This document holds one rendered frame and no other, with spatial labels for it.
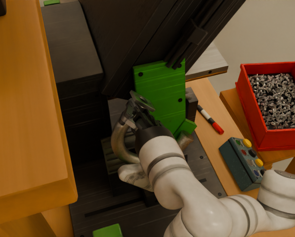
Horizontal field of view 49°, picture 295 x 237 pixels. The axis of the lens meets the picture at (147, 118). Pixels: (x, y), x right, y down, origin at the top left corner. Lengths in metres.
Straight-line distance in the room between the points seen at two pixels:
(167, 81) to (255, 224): 0.34
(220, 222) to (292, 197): 0.30
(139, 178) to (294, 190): 0.31
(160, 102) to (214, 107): 0.41
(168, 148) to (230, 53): 2.26
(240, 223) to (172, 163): 0.13
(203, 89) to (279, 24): 2.10
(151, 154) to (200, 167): 0.45
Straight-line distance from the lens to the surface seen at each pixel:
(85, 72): 0.73
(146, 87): 0.71
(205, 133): 1.04
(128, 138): 0.80
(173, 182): 0.49
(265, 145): 1.14
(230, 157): 0.97
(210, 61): 0.92
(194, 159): 0.98
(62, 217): 0.95
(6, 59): 0.32
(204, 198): 0.46
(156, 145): 0.55
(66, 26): 0.87
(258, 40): 2.96
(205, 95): 1.15
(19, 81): 0.29
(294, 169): 1.41
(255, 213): 0.57
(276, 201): 0.71
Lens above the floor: 1.73
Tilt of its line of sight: 52 degrees down
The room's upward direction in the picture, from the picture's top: straight up
